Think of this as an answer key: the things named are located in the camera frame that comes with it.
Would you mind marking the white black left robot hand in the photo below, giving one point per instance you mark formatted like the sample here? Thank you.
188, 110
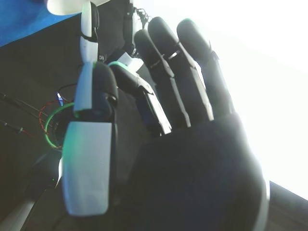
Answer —
180, 173

